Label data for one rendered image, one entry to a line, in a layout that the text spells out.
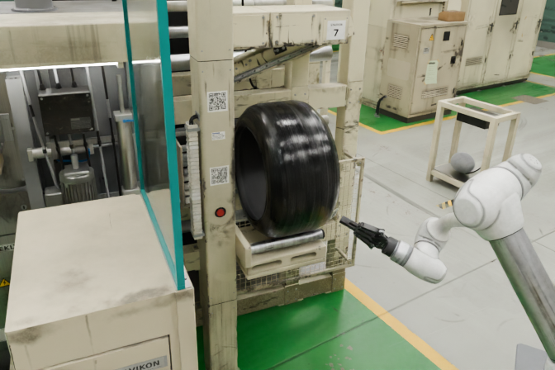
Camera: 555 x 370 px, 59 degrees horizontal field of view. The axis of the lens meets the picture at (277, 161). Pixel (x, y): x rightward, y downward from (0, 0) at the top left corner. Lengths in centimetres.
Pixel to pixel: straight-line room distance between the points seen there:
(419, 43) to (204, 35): 483
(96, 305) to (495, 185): 107
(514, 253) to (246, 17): 128
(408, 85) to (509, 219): 507
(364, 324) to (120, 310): 207
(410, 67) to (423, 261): 464
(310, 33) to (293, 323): 170
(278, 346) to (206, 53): 175
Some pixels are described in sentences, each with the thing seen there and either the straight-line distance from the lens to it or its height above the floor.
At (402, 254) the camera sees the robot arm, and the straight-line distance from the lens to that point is 197.
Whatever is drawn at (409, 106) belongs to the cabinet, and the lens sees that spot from 649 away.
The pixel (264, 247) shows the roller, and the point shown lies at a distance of 200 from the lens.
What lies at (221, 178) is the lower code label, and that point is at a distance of 187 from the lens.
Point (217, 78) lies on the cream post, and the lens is 174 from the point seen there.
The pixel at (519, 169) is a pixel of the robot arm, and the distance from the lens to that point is 159.
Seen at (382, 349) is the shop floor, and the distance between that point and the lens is 294.
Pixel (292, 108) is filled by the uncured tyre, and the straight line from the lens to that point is 192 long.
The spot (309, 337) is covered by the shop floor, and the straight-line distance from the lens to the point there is 295.
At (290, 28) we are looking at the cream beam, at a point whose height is 171.
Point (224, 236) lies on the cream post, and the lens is 200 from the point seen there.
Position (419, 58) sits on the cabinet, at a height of 85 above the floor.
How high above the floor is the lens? 200
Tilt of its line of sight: 23 degrees down
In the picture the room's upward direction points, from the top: 1 degrees clockwise
